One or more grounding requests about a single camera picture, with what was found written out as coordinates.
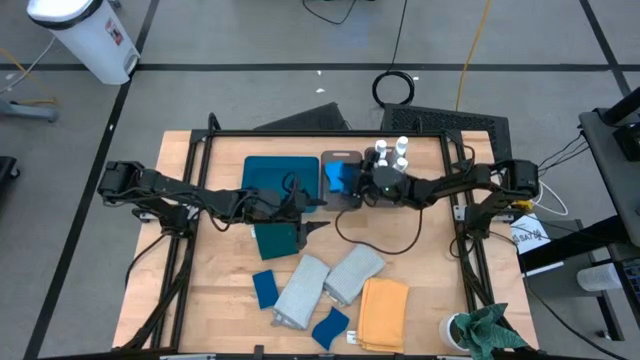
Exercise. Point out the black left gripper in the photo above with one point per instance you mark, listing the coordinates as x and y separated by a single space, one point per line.
287 205

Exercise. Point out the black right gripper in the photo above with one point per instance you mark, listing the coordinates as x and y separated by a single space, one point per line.
389 182

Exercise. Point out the dark green towel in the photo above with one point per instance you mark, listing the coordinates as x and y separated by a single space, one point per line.
275 242

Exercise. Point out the grey waffle towel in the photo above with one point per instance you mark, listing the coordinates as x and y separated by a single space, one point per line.
302 292
352 272

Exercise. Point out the blue fuzzy towel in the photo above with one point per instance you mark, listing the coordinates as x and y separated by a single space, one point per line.
330 327

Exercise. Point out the orange towel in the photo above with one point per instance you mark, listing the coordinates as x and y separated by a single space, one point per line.
382 315

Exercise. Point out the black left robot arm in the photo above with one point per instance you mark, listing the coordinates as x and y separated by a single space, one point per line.
175 187

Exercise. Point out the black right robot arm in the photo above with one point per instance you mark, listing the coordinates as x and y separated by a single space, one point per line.
460 182

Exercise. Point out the teal plastic bin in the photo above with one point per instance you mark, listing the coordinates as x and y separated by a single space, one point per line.
270 172

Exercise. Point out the black flat panel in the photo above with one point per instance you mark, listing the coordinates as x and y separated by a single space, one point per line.
310 120

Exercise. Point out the black perforated computer case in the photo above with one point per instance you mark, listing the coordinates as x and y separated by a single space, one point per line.
445 120

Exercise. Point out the white printed paper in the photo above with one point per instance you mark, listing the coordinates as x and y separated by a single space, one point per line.
530 235

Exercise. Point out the white cup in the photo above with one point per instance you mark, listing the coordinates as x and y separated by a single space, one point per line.
447 330

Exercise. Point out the green crumpled cloth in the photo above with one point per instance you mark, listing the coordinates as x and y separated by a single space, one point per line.
485 330

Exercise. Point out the black cart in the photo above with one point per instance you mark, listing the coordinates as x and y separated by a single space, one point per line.
565 240

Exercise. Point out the grey desk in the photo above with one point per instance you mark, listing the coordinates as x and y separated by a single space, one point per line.
610 165

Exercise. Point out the translucent water bottle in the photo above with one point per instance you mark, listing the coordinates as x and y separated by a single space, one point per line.
597 277

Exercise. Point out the black desk equipment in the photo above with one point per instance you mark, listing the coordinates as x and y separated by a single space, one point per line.
625 130

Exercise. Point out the white trash bin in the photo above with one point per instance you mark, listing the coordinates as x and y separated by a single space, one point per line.
85 40

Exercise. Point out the grey stand base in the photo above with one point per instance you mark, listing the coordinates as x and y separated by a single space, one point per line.
30 111

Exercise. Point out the black metal table frame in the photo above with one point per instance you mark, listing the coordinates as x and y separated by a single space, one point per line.
320 134

